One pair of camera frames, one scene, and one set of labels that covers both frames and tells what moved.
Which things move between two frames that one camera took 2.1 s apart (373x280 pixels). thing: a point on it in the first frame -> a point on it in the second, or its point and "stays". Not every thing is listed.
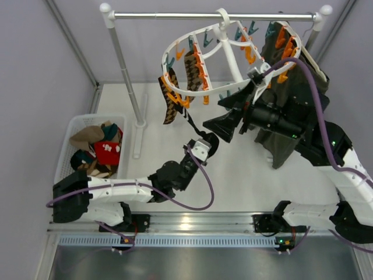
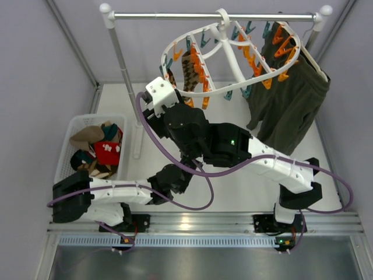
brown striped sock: (82, 138) stays
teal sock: (110, 132) stays
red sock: (108, 153) stays
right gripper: (243, 115) -> (157, 122)
